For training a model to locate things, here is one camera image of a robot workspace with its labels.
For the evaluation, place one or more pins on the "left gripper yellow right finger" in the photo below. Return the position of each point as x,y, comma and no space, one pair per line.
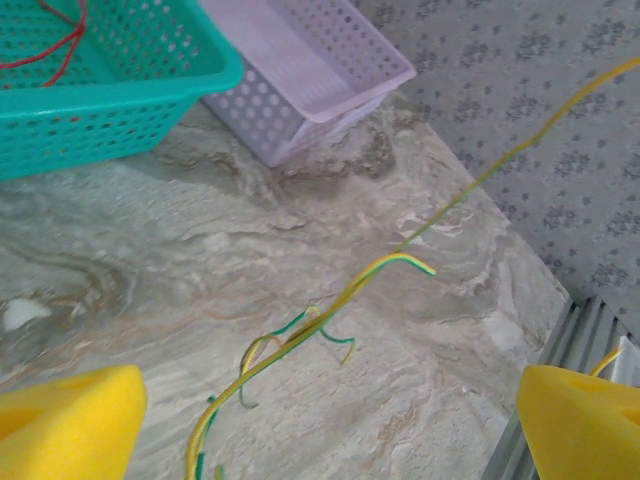
585,435

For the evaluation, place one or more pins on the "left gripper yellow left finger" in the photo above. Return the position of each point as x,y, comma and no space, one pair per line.
65,430

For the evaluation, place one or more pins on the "marble pattern table sheet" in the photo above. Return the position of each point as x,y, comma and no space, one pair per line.
250,225

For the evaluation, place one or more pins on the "teal plastic basket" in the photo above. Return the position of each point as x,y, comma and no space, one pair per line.
215,65

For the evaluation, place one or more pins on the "purple plastic basket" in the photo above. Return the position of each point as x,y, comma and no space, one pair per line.
310,50

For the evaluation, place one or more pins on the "aluminium side rail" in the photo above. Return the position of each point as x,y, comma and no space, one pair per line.
590,320

